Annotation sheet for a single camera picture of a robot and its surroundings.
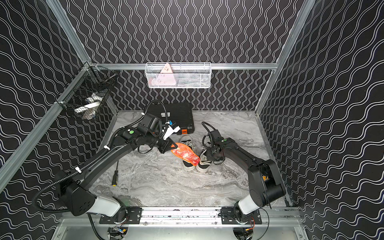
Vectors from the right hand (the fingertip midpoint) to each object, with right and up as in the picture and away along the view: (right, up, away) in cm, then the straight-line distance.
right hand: (212, 156), depth 90 cm
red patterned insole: (-15, +4, -13) cm, 20 cm away
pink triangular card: (-28, +48, +1) cm, 55 cm away
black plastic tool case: (-20, +28, +23) cm, 41 cm away
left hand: (-20, +10, -17) cm, 28 cm away
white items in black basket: (-62, +26, -17) cm, 70 cm away
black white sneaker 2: (-5, -4, -4) cm, 8 cm away
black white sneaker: (-14, +9, +8) cm, 19 cm away
